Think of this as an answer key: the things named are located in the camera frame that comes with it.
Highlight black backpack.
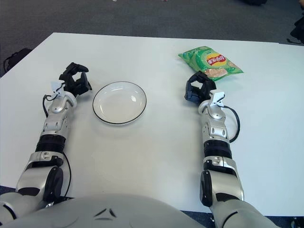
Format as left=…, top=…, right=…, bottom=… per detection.
left=2, top=48, right=33, bottom=73

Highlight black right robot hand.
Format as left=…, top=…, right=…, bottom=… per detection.
left=184, top=70, right=217, bottom=103

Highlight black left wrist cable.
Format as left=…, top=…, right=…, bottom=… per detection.
left=42, top=94, right=57, bottom=117

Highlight white wrist connector block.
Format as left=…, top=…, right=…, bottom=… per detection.
left=50, top=80, right=66, bottom=98
left=209, top=90, right=226, bottom=107

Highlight white left wrist connector block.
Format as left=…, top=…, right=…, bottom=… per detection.
left=50, top=80, right=66, bottom=98

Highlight dark bag with straps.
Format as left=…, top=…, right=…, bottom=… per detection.
left=286, top=16, right=304, bottom=46

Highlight white right wrist connector block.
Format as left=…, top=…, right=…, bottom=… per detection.
left=209, top=90, right=226, bottom=107

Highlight black left elbow cable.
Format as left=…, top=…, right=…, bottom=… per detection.
left=60, top=154, right=72, bottom=198

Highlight green potato chips bag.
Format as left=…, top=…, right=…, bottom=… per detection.
left=178, top=46, right=245, bottom=83

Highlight grey robot torso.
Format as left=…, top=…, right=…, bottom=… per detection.
left=0, top=192, right=214, bottom=228

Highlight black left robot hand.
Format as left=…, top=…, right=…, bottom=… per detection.
left=58, top=62, right=93, bottom=98

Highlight white plate with black rim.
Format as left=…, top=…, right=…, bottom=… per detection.
left=92, top=81, right=147, bottom=125

